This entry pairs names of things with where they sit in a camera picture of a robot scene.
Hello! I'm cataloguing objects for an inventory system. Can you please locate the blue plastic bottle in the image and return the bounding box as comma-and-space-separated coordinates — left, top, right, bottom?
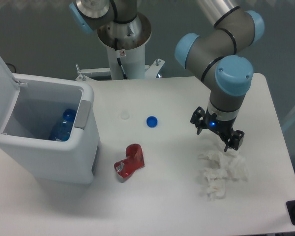
49, 109, 77, 142

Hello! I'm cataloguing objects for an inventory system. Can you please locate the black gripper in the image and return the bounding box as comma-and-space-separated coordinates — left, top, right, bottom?
190, 107, 245, 152

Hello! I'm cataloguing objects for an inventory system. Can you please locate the crushed red can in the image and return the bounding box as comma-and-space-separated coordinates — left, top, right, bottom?
114, 144, 145, 182

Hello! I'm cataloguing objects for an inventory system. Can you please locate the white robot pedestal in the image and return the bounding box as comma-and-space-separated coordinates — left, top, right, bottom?
106, 45, 146, 79

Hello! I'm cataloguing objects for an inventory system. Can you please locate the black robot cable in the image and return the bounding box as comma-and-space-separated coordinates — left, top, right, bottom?
114, 38, 128, 80

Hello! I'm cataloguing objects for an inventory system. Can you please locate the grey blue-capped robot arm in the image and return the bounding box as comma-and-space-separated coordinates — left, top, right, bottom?
69, 0, 265, 150

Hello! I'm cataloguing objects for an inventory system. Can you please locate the white trash can lid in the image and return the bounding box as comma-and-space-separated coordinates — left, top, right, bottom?
0, 57, 20, 133

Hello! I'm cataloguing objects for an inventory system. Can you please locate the blue bottle cap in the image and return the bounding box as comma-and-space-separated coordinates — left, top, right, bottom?
146, 116, 158, 128

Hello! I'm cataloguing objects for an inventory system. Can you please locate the white plastic trash can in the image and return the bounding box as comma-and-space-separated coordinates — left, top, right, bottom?
0, 74, 100, 184

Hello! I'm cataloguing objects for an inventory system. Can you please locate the white base frame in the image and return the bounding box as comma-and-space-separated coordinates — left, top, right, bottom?
75, 59, 165, 81

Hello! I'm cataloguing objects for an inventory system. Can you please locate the crumpled white tissue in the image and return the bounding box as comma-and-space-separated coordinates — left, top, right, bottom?
199, 143, 249, 201

